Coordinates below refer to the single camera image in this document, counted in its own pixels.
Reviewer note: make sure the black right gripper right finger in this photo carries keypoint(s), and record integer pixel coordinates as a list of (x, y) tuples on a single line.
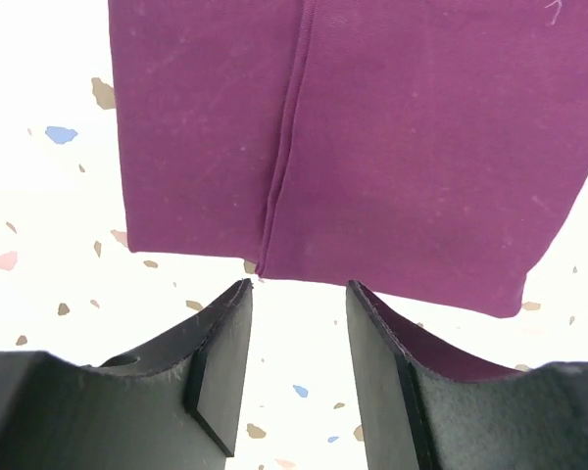
[(426, 404)]

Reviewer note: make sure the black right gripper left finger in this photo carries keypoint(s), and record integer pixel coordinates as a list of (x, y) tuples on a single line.
[(171, 403)]

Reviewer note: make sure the purple cloth wrap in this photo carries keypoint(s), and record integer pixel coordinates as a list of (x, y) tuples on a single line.
[(429, 149)]

